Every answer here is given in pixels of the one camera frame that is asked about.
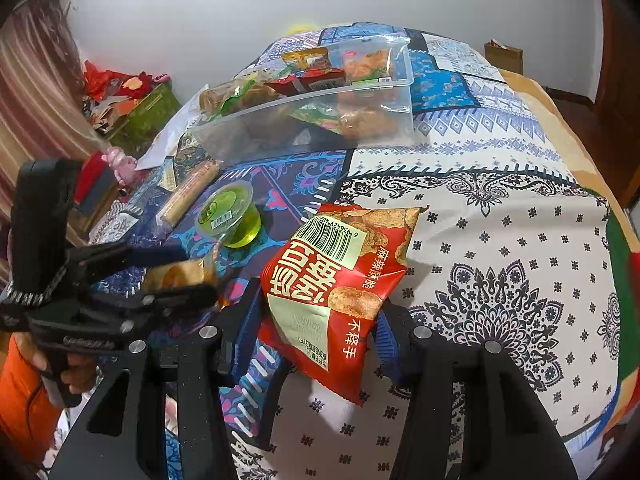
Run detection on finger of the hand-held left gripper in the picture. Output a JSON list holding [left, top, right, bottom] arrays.
[[85, 282, 221, 333], [70, 241, 193, 286]]

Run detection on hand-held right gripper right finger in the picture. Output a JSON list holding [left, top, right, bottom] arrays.
[[372, 305, 576, 480]]

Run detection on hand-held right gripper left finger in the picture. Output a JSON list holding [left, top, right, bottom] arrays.
[[50, 277, 288, 480]]

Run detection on yellow cake packet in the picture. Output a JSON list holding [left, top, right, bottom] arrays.
[[145, 259, 221, 306]]

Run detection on red chip packet green label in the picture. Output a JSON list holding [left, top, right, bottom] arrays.
[[260, 203, 431, 407]]

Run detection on clear plastic container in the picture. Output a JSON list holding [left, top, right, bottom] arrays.
[[192, 32, 416, 166]]

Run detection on clear bag of brown snacks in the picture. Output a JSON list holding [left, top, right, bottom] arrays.
[[199, 75, 281, 116]]

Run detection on red cartoon snack packet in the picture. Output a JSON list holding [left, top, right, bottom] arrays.
[[272, 67, 346, 96]]

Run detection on yellow green snack packet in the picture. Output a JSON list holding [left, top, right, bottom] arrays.
[[280, 46, 333, 71]]

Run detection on fried snack packet green label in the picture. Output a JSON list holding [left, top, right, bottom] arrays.
[[345, 50, 401, 86]]

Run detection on person's left forearm orange sleeve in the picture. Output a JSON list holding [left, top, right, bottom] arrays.
[[0, 335, 66, 461]]

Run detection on person's left hand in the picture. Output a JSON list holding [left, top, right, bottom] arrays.
[[10, 332, 101, 396]]

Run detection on red box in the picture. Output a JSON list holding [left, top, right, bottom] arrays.
[[75, 152, 121, 211]]

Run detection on pink plush toy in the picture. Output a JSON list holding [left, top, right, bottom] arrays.
[[101, 146, 138, 188]]

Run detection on long biscuit packet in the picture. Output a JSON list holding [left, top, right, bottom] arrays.
[[155, 160, 221, 226]]

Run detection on green jelly cup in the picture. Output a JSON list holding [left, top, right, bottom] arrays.
[[195, 180, 262, 249]]

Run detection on green box with clutter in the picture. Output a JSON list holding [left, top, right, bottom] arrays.
[[107, 82, 183, 148]]

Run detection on patterned printed blanket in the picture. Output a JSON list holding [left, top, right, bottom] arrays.
[[50, 22, 626, 480]]

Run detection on striped brown curtain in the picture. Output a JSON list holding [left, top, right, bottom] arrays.
[[0, 0, 108, 241]]

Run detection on multicoloured bed sheet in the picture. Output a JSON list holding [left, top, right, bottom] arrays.
[[500, 67, 640, 461]]

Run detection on small cardboard box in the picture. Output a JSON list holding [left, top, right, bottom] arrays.
[[484, 39, 523, 73]]

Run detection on brown wooden door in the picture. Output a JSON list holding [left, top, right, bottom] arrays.
[[592, 0, 640, 211]]

